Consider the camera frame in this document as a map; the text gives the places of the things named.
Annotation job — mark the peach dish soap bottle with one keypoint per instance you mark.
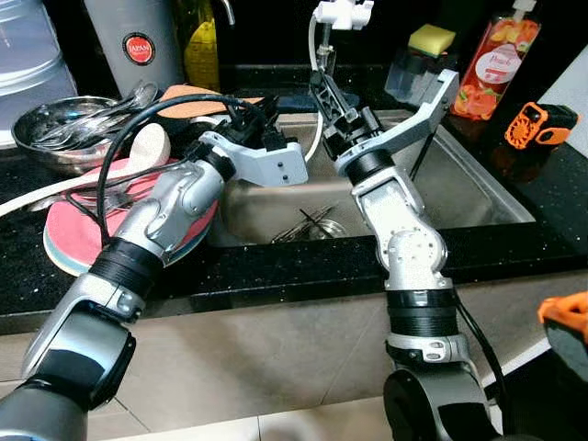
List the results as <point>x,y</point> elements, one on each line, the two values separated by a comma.
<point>496,73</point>

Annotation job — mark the pink plate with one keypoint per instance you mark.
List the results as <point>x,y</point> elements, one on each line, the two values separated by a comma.
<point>78,234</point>

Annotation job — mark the stainless steel sink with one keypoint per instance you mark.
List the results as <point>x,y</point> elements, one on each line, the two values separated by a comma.
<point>459,193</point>

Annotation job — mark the dark cabinet with white trim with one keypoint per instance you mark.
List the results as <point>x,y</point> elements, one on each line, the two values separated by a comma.
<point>528,404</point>

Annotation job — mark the stainless steel bowl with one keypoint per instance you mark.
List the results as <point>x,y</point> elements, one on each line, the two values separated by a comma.
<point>46,124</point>

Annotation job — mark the white cutting board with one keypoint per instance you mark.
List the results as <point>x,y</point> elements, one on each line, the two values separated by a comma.
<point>571,92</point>

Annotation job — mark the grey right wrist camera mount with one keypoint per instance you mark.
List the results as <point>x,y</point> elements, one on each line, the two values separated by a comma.
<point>432,115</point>

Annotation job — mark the grey water filter canister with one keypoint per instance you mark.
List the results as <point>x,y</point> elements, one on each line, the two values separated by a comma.
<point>119,28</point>

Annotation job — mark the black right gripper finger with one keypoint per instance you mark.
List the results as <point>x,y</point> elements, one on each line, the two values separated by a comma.
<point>342,96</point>
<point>326,96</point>

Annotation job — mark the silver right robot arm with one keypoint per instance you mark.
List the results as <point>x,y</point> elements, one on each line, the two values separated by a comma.
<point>409,248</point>

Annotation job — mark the yellow cooking oil bottle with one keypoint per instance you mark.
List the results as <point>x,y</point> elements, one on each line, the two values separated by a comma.
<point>200,55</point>

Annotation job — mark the yellow sponge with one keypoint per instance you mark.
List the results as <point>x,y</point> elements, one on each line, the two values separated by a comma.
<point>432,41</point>

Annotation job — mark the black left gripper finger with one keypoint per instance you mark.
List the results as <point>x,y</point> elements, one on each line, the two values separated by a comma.
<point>271,107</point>
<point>250,107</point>

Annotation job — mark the white plastic ladle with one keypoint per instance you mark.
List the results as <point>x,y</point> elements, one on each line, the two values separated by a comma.
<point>150,147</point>

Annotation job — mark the white tap diverter valve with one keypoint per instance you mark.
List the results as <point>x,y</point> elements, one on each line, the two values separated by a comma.
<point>342,14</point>

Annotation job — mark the small orange black fan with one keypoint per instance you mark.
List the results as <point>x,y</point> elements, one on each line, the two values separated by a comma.
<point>528,127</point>

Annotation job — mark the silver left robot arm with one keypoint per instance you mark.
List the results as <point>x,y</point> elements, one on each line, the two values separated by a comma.
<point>175,207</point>

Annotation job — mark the clear plastic sponge holder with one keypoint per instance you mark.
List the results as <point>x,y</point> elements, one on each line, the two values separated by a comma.
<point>404,78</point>

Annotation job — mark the chrome filter spout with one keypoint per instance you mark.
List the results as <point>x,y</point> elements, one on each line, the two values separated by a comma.
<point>228,11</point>

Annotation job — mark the steel fork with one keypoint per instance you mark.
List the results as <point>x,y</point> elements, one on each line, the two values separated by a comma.
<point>110,200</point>
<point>138,96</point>

